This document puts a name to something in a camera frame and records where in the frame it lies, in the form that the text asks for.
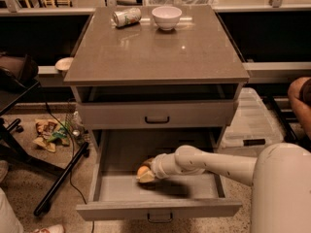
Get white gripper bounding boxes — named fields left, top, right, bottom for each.
left=137, top=153, right=176, bottom=183

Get orange fruit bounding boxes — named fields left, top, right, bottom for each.
left=137, top=166, right=150, bottom=177

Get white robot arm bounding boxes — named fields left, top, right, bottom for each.
left=137, top=143, right=311, bottom=233

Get open grey drawer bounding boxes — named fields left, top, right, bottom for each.
left=77, top=128, right=242, bottom=223

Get closed grey upper drawer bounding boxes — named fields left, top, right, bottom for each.
left=77, top=101, right=237, bottom=129

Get grey drawer cabinet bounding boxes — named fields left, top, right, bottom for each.
left=65, top=6, right=249, bottom=146

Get plastic water bottle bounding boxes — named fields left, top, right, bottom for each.
left=71, top=112, right=85, bottom=146

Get snack bag pile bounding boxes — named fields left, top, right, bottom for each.
left=33, top=119, right=70, bottom=152

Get clear plastic storage bin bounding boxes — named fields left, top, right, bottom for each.
left=221, top=87, right=284, bottom=152

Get small round side bowl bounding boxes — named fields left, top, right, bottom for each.
left=55, top=57, right=74, bottom=72

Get person leg white trousers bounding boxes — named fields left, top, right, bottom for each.
left=0, top=160, right=65, bottom=233

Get white ceramic bowl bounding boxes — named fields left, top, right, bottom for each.
left=152, top=6, right=182, bottom=30

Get lying drink can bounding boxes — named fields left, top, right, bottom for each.
left=112, top=8, right=142, bottom=28

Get black office chair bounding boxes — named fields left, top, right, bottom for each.
left=0, top=52, right=90, bottom=217

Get black floor cable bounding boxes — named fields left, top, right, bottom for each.
left=41, top=84, right=95, bottom=233

